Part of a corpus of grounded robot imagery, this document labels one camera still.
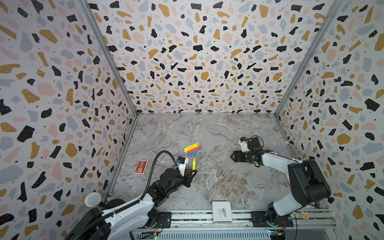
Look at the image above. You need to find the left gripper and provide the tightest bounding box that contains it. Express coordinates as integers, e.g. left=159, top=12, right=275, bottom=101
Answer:
left=165, top=168, right=197, bottom=196

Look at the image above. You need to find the yellow highlighter pen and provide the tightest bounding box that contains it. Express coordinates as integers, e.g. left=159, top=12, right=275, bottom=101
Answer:
left=184, top=143, right=200, bottom=152
left=193, top=158, right=196, bottom=180

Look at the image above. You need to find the blue highlighter pen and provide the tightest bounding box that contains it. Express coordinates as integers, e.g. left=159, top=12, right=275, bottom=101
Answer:
left=187, top=147, right=202, bottom=157

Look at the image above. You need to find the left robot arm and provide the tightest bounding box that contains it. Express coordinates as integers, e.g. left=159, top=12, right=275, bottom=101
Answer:
left=66, top=169, right=198, bottom=240

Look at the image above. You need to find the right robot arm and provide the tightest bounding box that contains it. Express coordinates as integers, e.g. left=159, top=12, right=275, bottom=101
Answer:
left=231, top=136, right=331, bottom=227

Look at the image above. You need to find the pink highlighter pen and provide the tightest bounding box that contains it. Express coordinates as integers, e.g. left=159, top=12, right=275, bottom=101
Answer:
left=186, top=145, right=202, bottom=155

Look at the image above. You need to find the red card packet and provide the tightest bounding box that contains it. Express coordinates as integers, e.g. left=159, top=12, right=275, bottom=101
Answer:
left=134, top=160, right=148, bottom=175

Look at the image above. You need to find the black round stand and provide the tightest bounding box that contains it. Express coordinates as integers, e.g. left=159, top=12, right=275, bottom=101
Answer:
left=99, top=199, right=125, bottom=210

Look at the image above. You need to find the small wooden tag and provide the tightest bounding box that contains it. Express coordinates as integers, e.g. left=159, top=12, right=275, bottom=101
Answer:
left=301, top=212, right=310, bottom=220

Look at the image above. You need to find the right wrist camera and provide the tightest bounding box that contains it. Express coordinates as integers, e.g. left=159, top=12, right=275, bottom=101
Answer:
left=239, top=137, right=250, bottom=153

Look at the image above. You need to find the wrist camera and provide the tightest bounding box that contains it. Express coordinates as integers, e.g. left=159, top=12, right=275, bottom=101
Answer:
left=176, top=156, right=189, bottom=177
left=239, top=137, right=250, bottom=153

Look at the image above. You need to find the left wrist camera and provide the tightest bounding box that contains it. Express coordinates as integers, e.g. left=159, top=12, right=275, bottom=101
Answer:
left=176, top=156, right=189, bottom=177

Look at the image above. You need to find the black corrugated cable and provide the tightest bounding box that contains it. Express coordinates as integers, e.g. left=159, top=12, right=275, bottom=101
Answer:
left=139, top=150, right=179, bottom=200

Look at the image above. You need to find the white box on rail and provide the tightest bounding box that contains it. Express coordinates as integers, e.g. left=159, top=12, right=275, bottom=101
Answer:
left=212, top=201, right=233, bottom=223

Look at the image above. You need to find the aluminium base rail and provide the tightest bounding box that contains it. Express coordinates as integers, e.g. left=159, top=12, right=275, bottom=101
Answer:
left=119, top=208, right=340, bottom=240

